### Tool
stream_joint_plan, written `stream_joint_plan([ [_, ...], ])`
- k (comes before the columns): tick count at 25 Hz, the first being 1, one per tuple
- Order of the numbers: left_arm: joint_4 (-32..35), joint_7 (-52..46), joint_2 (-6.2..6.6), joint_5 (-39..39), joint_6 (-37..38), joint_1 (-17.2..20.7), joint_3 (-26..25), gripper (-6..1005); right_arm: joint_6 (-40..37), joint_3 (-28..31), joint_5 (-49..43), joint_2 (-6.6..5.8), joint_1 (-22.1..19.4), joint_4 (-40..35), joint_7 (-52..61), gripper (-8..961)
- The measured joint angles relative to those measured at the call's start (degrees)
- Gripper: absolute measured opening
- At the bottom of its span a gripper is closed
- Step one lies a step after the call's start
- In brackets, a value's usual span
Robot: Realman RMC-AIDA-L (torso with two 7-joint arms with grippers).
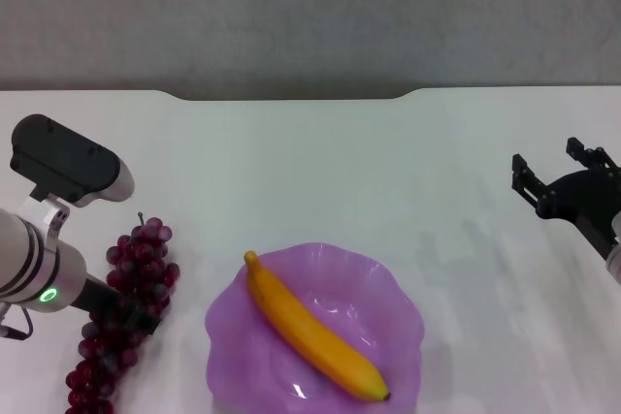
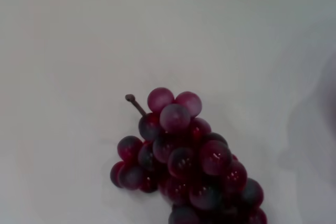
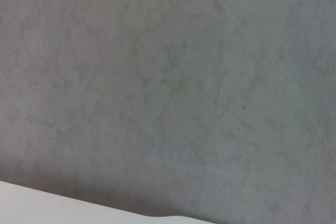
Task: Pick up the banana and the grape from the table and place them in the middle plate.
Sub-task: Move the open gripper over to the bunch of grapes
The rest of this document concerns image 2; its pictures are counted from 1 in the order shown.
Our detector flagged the red grape bunch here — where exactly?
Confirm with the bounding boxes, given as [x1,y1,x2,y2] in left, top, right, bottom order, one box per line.
[109,87,268,224]

